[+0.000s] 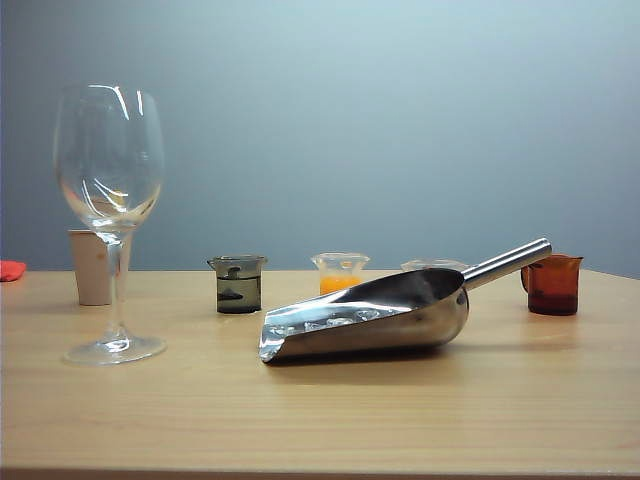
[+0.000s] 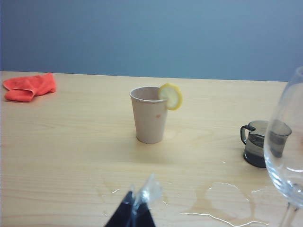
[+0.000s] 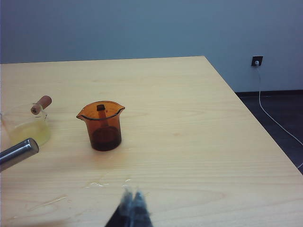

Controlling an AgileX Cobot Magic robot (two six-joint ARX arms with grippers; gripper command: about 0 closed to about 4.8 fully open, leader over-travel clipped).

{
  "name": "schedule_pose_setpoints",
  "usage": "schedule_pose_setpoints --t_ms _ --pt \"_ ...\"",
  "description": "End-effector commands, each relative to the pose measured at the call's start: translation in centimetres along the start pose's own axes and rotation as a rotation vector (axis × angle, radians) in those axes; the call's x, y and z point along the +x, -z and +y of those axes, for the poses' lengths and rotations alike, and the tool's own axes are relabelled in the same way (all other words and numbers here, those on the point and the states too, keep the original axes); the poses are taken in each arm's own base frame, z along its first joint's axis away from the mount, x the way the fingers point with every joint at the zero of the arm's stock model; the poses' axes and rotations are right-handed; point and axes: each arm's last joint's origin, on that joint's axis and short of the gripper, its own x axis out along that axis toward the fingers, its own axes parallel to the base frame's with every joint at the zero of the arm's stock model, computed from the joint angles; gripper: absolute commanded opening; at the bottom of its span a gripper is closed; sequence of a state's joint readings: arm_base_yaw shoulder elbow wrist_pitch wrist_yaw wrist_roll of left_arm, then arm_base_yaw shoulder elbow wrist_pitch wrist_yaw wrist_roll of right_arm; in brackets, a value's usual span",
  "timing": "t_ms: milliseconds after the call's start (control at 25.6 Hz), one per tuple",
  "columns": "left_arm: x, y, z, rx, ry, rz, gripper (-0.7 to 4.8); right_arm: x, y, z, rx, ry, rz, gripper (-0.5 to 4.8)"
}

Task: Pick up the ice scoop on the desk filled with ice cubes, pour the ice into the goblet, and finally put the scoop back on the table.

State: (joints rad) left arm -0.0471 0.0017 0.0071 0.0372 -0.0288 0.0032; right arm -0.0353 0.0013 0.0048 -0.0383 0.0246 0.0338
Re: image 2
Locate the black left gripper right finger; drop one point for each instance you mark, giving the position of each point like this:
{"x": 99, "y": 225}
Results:
{"x": 144, "y": 212}

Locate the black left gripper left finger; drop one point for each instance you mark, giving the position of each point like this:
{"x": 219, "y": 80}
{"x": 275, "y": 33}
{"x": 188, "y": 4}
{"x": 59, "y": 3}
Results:
{"x": 124, "y": 212}

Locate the beige paper cup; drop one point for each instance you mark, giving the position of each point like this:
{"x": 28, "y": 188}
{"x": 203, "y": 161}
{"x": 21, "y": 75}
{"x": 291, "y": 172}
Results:
{"x": 149, "y": 120}

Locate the yellow lemon slice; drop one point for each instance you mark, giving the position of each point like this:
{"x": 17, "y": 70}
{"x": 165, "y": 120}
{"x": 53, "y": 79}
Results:
{"x": 171, "y": 97}

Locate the smoky grey glass measuring cup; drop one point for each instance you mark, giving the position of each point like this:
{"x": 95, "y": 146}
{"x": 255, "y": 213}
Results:
{"x": 254, "y": 151}

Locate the clear stemmed wine glass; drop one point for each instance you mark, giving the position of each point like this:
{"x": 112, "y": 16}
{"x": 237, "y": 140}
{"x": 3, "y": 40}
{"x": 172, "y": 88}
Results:
{"x": 284, "y": 179}

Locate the orange-red cloth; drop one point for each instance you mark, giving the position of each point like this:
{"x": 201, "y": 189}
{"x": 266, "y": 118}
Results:
{"x": 26, "y": 87}

